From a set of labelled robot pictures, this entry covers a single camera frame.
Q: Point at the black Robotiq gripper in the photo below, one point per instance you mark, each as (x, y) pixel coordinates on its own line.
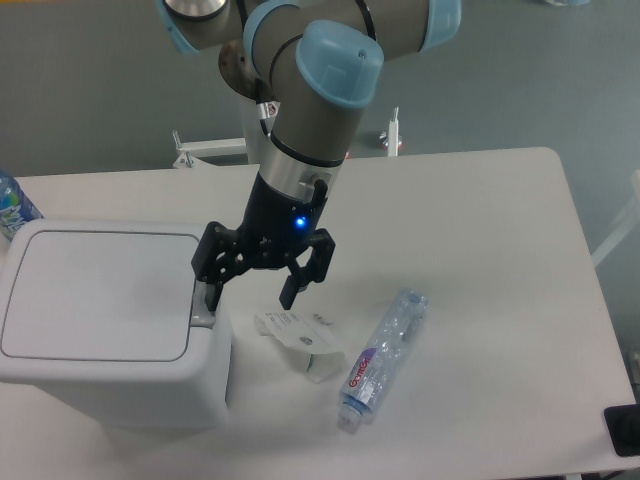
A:
(274, 231)

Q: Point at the black device at table edge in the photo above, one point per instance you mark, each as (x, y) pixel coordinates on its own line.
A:
(623, 426)

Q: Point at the white frame at right edge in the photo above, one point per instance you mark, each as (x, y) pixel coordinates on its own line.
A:
(625, 221)

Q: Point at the crushed clear plastic bottle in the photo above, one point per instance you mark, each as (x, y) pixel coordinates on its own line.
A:
(375, 369)

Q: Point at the crumpled white paper carton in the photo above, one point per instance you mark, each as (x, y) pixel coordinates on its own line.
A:
(306, 340)

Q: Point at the blue labelled drink bottle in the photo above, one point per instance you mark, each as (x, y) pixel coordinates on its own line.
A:
(16, 207)

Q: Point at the white push-button trash can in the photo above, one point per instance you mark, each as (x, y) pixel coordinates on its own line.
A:
(109, 318)

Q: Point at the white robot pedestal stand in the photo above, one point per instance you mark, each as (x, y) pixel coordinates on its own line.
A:
(240, 145)

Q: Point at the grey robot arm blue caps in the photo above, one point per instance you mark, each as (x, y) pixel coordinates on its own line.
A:
(321, 64)

